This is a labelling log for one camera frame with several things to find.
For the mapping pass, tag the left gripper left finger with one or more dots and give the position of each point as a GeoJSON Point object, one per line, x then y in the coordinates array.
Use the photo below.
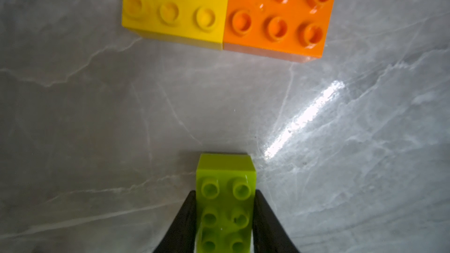
{"type": "Point", "coordinates": [180, 237]}

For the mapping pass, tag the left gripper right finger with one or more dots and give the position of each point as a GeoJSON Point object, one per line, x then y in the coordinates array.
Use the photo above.
{"type": "Point", "coordinates": [268, 234]}

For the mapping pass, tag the lime green lego brick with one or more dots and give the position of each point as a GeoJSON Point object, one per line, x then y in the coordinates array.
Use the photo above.
{"type": "Point", "coordinates": [225, 192]}

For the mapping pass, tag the orange lego brick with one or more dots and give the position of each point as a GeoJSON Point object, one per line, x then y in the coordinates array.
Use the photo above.
{"type": "Point", "coordinates": [293, 30]}

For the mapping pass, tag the yellow lego brick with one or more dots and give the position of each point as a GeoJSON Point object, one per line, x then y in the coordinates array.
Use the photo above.
{"type": "Point", "coordinates": [195, 22]}

